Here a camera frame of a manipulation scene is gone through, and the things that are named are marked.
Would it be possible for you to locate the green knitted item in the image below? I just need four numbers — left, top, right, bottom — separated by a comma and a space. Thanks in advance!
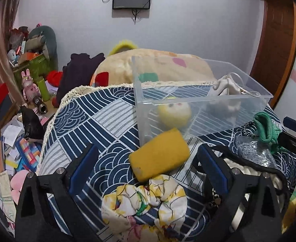
253, 112, 287, 154

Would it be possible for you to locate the silver glitter item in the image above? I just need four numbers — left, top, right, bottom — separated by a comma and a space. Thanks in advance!
235, 126, 281, 169

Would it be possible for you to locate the white drawstring pouch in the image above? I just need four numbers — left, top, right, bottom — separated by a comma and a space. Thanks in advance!
207, 74, 261, 117

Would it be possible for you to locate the floral fabric scrunchie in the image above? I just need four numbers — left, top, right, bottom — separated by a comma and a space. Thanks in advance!
101, 174, 188, 241

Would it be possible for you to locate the clear plastic storage box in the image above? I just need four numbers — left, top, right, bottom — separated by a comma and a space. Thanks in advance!
133, 59, 273, 145

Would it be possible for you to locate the yellow sponge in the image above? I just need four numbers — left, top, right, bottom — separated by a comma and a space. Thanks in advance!
129, 128, 190, 183

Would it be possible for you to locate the yellow felt doll head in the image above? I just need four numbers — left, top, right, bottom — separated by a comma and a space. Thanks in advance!
157, 102, 192, 129

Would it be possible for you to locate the pink plush toy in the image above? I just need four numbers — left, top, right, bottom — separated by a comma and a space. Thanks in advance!
10, 169, 29, 205

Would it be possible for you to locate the colourful book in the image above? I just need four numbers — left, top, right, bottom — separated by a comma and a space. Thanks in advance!
15, 137, 41, 172

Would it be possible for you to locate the black plastic bag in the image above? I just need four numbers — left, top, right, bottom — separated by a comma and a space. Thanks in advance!
20, 105, 45, 143

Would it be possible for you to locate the black cylindrical lens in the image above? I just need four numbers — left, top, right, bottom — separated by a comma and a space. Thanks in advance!
33, 96, 48, 114

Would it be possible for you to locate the blue white patterned blanket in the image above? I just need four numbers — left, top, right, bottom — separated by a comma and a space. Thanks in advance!
38, 85, 296, 241

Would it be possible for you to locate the pink rabbit figure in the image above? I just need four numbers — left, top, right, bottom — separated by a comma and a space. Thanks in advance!
21, 68, 41, 103

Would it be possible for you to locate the green cylinder bottle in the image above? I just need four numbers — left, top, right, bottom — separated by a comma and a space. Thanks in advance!
35, 76, 50, 102

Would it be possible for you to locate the red plush item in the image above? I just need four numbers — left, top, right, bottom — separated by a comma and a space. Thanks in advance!
46, 71, 63, 88

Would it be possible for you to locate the dark purple garment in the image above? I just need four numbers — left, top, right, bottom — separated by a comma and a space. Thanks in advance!
55, 53, 105, 107

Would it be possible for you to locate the green cardboard box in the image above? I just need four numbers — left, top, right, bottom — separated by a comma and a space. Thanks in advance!
13, 54, 55, 89

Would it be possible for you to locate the beige patterned blanket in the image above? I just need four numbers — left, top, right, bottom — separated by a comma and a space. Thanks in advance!
90, 49, 217, 87

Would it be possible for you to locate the green grey plush toy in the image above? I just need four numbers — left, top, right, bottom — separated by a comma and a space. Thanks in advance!
25, 25, 58, 70

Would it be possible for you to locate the yellow fuzzy headband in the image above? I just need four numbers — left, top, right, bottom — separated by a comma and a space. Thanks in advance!
109, 39, 138, 56

